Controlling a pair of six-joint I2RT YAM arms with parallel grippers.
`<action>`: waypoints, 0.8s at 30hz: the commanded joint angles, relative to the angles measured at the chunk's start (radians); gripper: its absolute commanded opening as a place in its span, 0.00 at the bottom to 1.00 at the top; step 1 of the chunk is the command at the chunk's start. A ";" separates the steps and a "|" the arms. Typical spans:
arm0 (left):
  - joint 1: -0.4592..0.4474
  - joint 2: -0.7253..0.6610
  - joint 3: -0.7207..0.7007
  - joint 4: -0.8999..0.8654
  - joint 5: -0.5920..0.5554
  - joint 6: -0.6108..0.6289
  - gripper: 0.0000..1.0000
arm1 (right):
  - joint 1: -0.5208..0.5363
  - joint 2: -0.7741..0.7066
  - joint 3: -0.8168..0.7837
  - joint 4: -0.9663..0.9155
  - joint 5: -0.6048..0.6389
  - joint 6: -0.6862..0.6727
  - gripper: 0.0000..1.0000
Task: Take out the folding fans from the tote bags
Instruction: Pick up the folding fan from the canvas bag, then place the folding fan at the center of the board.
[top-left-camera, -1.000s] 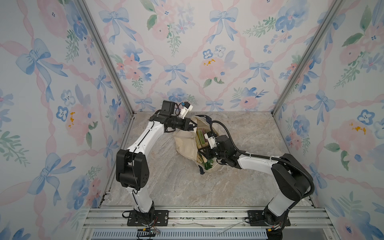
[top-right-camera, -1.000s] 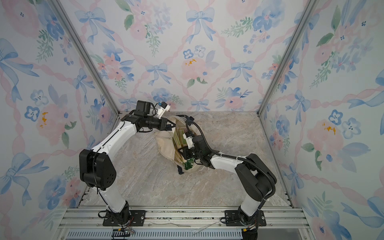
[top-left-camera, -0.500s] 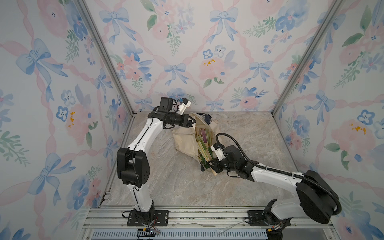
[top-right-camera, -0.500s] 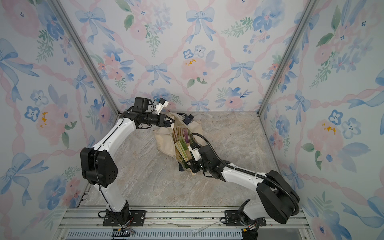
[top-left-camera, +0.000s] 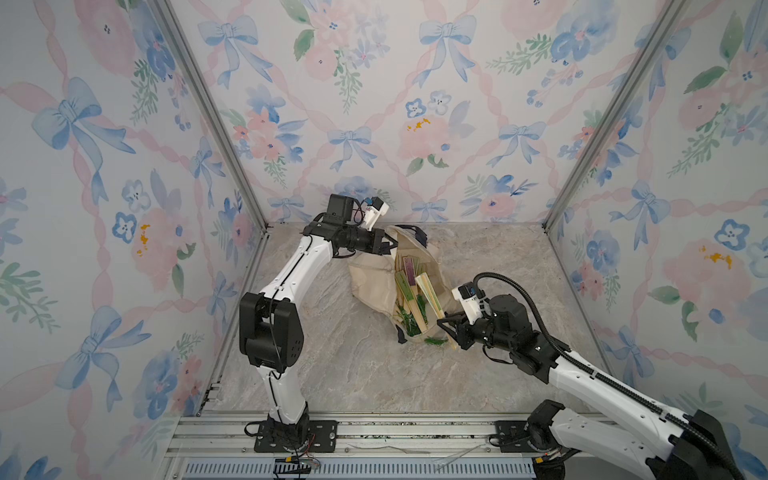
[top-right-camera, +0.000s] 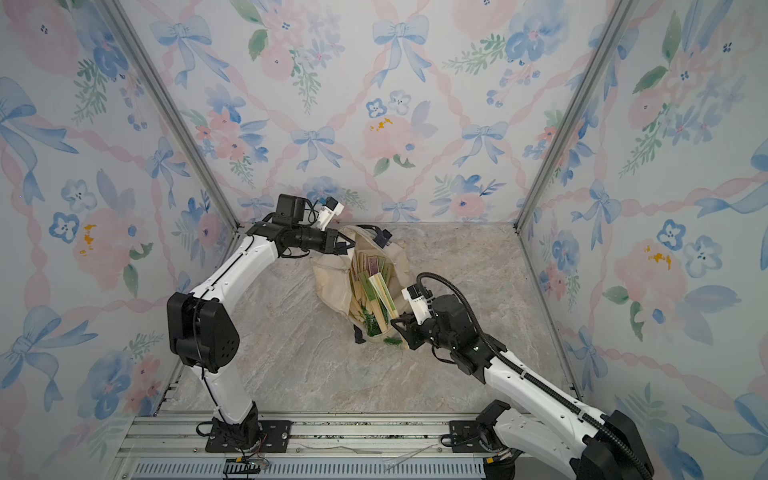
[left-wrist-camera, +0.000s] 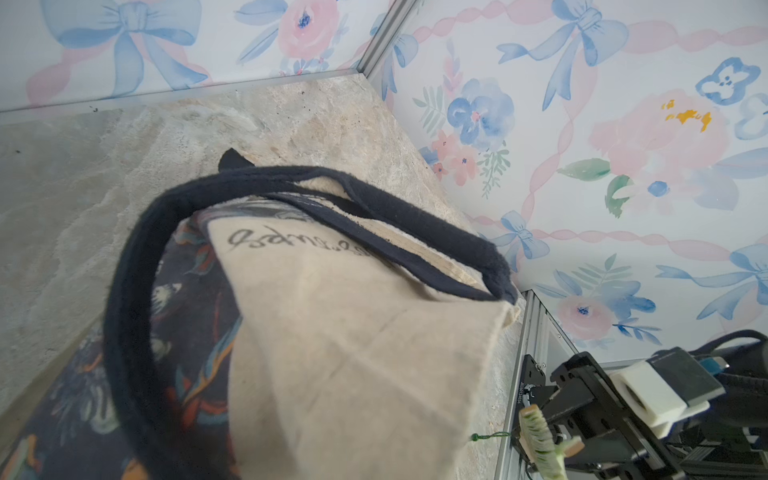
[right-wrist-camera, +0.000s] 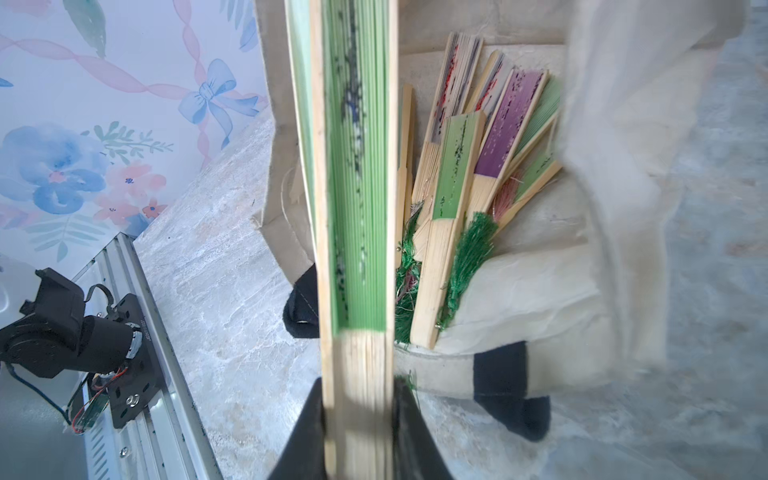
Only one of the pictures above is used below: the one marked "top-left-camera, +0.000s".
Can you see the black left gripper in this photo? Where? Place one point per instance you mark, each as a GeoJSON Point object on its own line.
{"type": "Point", "coordinates": [377, 239]}

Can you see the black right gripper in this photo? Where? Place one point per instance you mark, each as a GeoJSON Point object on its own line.
{"type": "Point", "coordinates": [461, 331]}

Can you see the beige tote bag navy handles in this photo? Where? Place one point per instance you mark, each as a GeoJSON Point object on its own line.
{"type": "Point", "coordinates": [373, 280]}

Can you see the green bamboo folding fan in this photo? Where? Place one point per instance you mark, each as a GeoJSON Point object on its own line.
{"type": "Point", "coordinates": [432, 310]}
{"type": "Point", "coordinates": [409, 300]}

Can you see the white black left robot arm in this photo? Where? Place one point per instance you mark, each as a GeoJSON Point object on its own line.
{"type": "Point", "coordinates": [271, 336]}

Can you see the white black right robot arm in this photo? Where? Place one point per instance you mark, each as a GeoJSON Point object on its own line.
{"type": "Point", "coordinates": [643, 436]}

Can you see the purple bamboo folding fan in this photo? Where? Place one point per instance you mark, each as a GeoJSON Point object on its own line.
{"type": "Point", "coordinates": [410, 266]}

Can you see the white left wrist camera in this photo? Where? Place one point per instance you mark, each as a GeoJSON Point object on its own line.
{"type": "Point", "coordinates": [374, 209]}

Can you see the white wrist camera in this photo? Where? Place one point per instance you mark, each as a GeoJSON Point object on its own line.
{"type": "Point", "coordinates": [374, 209]}
{"type": "Point", "coordinates": [474, 307]}

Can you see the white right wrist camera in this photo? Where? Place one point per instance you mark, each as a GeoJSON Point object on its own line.
{"type": "Point", "coordinates": [474, 307]}

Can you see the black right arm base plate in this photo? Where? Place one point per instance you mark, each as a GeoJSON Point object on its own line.
{"type": "Point", "coordinates": [512, 436]}

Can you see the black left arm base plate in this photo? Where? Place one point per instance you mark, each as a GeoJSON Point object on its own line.
{"type": "Point", "coordinates": [313, 436]}

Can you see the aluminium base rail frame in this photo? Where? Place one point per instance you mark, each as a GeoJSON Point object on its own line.
{"type": "Point", "coordinates": [369, 446]}

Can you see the aluminium corner post left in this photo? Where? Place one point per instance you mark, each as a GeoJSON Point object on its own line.
{"type": "Point", "coordinates": [170, 26]}

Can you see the aluminium corner post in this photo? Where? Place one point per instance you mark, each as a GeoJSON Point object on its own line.
{"type": "Point", "coordinates": [170, 26]}
{"type": "Point", "coordinates": [642, 64]}

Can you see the aluminium corner post right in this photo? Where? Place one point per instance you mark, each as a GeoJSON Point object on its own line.
{"type": "Point", "coordinates": [642, 64]}

